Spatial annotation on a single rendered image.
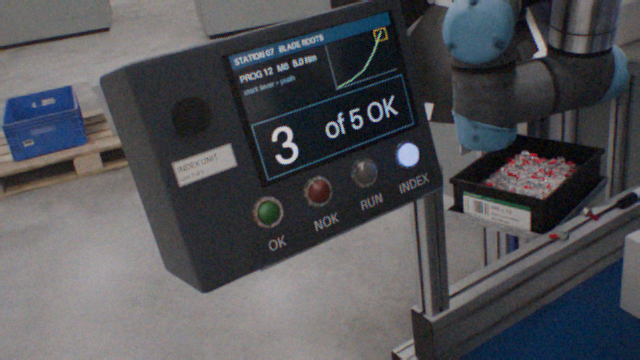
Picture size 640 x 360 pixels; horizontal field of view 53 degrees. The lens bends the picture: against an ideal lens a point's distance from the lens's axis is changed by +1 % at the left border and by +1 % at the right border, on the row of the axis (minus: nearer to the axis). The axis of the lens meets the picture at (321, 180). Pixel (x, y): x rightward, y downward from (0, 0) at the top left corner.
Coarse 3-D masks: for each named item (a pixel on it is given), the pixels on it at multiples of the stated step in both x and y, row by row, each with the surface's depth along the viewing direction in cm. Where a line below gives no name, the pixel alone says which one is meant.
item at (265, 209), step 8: (264, 200) 53; (272, 200) 53; (256, 208) 52; (264, 208) 52; (272, 208) 52; (280, 208) 53; (256, 216) 52; (264, 216) 52; (272, 216) 53; (280, 216) 54; (264, 224) 53; (272, 224) 53
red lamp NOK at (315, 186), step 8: (312, 184) 55; (320, 184) 55; (328, 184) 56; (304, 192) 55; (312, 192) 54; (320, 192) 55; (328, 192) 55; (312, 200) 55; (320, 200) 55; (328, 200) 56
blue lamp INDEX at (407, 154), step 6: (402, 144) 59; (408, 144) 59; (414, 144) 60; (396, 150) 59; (402, 150) 59; (408, 150) 59; (414, 150) 59; (396, 156) 59; (402, 156) 59; (408, 156) 59; (414, 156) 59; (402, 162) 59; (408, 162) 59; (414, 162) 60; (408, 168) 60
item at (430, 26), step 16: (432, 16) 122; (416, 32) 122; (432, 32) 121; (416, 48) 121; (432, 48) 120; (416, 64) 121; (432, 64) 120; (448, 64) 119; (432, 80) 119; (448, 80) 119; (432, 96) 118; (448, 96) 118; (432, 112) 118; (448, 112) 117
